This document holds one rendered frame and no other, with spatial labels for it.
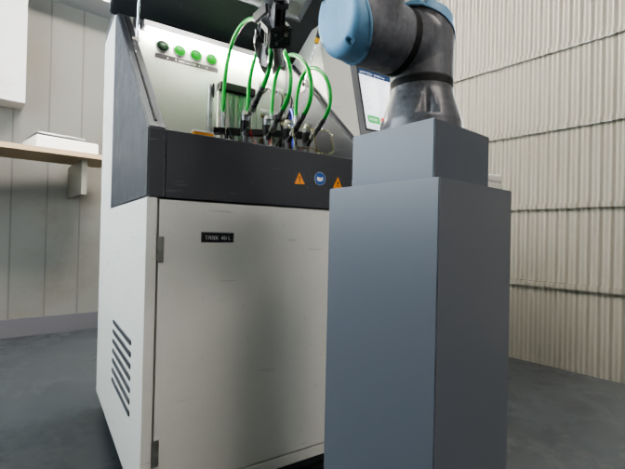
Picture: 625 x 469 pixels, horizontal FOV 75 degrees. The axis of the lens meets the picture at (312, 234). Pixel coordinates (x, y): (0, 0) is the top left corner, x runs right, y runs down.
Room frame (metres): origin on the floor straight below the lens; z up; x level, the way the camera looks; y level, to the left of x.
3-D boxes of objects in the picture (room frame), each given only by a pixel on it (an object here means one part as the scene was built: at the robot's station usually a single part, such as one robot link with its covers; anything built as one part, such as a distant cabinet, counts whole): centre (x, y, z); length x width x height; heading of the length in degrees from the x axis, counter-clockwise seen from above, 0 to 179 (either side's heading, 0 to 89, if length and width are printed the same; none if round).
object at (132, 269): (1.36, 0.25, 0.39); 0.70 x 0.58 x 0.79; 124
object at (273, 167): (1.14, 0.10, 0.87); 0.62 x 0.04 x 0.16; 124
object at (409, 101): (0.77, -0.20, 0.95); 0.15 x 0.15 x 0.10
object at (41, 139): (2.58, 1.61, 1.24); 0.37 x 0.36 x 0.09; 130
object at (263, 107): (1.69, 0.17, 1.20); 0.13 x 0.03 x 0.31; 124
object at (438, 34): (0.76, -0.19, 1.07); 0.13 x 0.12 x 0.14; 122
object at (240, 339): (1.12, 0.09, 0.44); 0.65 x 0.02 x 0.68; 124
